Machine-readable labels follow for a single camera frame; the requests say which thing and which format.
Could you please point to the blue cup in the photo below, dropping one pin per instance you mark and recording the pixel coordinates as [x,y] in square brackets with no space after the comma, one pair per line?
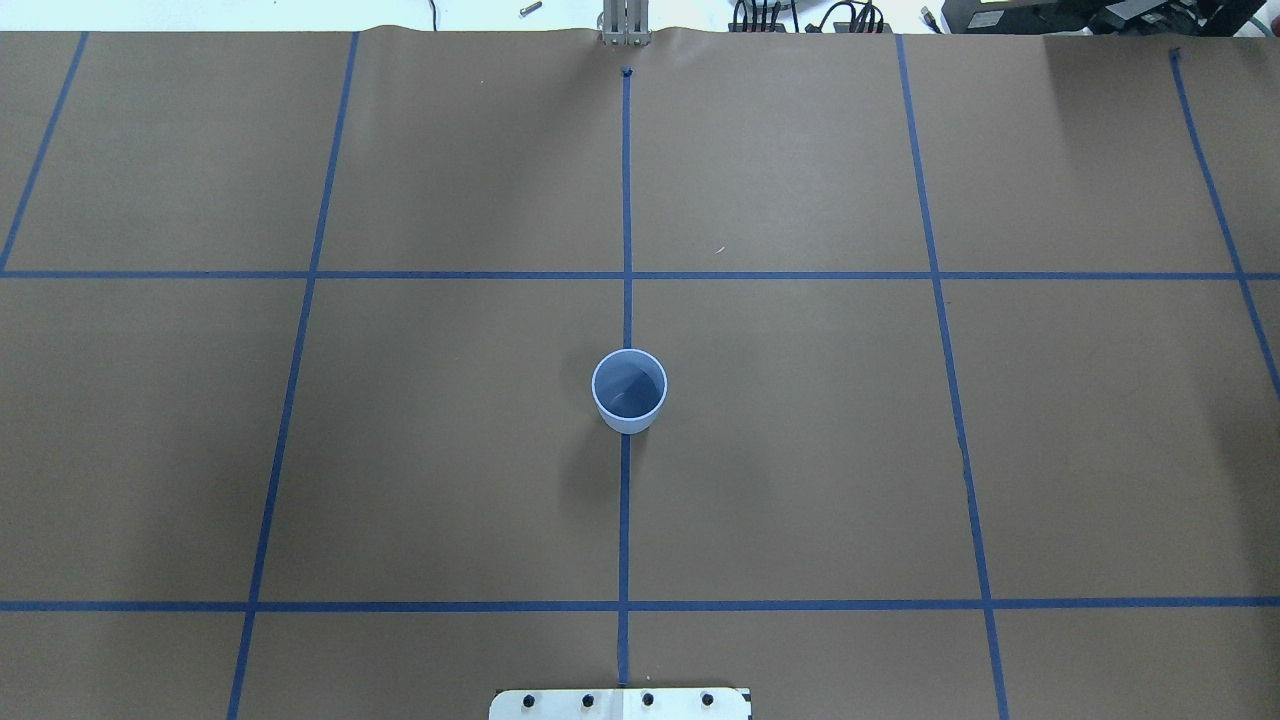
[629,389]

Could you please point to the white pedestal column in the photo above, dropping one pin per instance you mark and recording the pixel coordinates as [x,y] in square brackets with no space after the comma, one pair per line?
[623,703]

